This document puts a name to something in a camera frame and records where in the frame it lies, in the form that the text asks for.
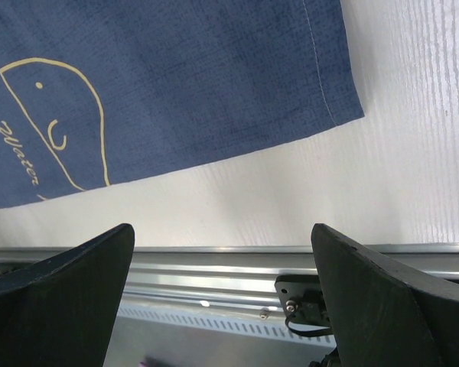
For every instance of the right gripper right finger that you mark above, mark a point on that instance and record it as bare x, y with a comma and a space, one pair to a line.
382, 312

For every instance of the blue fish placemat cloth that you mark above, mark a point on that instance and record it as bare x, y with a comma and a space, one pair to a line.
97, 93

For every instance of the perforated cable tray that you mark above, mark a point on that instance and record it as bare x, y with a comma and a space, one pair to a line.
255, 327

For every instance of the aluminium mounting rail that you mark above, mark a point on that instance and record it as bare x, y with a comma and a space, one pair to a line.
235, 281

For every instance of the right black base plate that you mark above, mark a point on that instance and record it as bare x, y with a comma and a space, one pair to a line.
302, 302

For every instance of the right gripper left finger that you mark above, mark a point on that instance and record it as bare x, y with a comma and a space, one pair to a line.
61, 311

